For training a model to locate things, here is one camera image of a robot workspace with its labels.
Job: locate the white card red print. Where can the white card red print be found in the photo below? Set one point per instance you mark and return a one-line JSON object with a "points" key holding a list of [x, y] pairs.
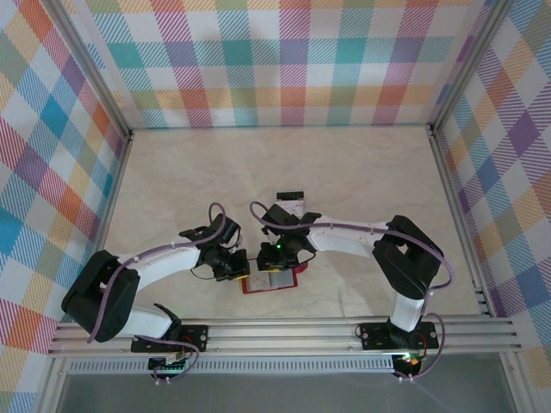
{"points": [[259, 285]]}

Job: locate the controller board with green lights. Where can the controller board with green lights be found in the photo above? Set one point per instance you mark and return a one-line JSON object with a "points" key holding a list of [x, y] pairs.
{"points": [[170, 365], [411, 361]]}

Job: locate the aluminium frame leg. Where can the aluminium frame leg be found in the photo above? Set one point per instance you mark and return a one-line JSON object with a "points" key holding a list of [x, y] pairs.
{"points": [[51, 387], [516, 387]]}

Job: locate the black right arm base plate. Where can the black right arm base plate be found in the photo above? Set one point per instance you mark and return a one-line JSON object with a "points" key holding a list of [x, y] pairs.
{"points": [[374, 335]]}

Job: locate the aluminium frame post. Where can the aluminium frame post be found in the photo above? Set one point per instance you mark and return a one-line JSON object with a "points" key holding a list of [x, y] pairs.
{"points": [[469, 64], [92, 73]]}

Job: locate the grey glossy card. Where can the grey glossy card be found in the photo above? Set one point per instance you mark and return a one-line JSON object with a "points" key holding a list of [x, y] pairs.
{"points": [[283, 280]]}

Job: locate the aluminium mounting rail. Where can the aluminium mounting rail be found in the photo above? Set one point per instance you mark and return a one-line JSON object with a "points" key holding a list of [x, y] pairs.
{"points": [[280, 335]]}

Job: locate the aluminium table side rail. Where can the aluminium table side rail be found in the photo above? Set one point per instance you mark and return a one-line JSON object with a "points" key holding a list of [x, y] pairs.
{"points": [[460, 223], [107, 219]]}

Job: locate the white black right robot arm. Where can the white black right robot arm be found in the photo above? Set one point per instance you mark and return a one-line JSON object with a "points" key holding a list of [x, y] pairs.
{"points": [[344, 241]]}

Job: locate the white card pink print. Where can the white card pink print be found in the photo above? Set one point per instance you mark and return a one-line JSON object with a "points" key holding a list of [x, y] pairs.
{"points": [[299, 207]]}

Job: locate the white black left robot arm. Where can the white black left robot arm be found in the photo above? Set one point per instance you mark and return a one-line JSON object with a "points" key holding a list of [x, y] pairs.
{"points": [[168, 264]]}

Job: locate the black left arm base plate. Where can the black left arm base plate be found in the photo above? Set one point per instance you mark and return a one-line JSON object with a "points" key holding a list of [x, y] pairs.
{"points": [[196, 337]]}

